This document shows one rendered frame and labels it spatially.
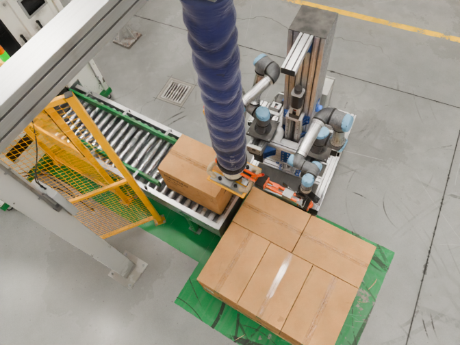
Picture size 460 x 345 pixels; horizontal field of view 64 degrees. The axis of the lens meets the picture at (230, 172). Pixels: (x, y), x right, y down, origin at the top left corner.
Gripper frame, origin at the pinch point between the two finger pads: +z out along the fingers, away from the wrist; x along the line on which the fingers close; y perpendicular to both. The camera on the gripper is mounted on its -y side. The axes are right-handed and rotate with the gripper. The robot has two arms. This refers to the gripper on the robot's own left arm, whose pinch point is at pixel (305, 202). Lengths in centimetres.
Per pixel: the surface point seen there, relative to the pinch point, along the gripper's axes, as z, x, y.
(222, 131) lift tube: -64, 11, 56
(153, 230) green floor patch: 124, 57, 137
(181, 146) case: 29, -6, 122
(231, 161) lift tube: -28, 10, 54
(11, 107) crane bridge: -178, 90, 53
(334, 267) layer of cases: 69, 12, -40
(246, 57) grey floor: 124, -204, 177
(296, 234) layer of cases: 69, 2, 0
